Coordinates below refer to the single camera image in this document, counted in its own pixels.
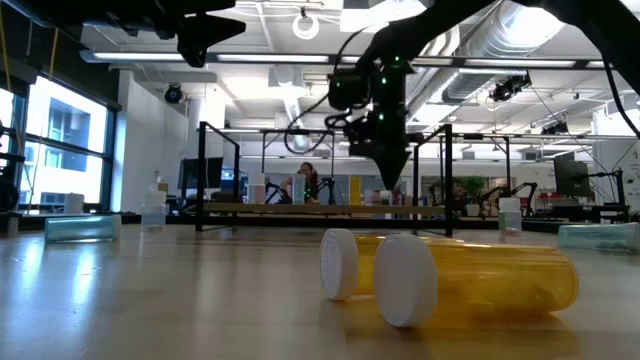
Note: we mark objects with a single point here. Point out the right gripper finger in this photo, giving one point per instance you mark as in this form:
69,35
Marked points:
391,167

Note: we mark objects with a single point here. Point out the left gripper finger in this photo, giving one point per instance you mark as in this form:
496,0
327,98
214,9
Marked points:
205,35

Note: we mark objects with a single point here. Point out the teal bottle with magenta pills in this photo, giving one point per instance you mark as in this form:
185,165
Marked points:
395,199

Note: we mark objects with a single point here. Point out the orange medicine bottle white cap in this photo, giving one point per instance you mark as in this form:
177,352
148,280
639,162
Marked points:
475,280
355,190
339,265

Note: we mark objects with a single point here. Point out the black background robot arm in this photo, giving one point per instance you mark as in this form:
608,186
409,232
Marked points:
525,188

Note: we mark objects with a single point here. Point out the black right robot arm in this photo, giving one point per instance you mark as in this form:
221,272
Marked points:
425,30

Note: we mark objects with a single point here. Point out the LED light bar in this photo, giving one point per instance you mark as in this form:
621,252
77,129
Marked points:
272,58
520,63
140,56

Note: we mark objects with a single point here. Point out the person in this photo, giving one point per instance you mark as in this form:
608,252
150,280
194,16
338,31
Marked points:
311,180

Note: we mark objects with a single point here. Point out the background potted plant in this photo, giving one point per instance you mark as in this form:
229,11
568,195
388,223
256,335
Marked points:
473,186

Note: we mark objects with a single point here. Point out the black overhead rig beam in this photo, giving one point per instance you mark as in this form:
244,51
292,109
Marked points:
335,59

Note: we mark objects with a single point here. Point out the black computer monitor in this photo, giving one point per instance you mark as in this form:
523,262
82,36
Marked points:
570,177
212,172

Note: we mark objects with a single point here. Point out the cardboard box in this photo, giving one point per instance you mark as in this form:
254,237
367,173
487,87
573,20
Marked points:
160,186

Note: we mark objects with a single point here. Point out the large window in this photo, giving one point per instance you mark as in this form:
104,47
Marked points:
65,150

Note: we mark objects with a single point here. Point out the white bin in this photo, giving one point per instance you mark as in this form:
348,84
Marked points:
75,202

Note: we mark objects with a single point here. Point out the black ceiling camera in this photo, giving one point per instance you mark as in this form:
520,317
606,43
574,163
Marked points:
172,94
510,87

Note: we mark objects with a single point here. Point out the wooden shelf black metal frame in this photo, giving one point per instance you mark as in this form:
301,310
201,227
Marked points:
325,209

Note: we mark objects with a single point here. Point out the silver ventilation duct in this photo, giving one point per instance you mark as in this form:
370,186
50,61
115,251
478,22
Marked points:
505,50

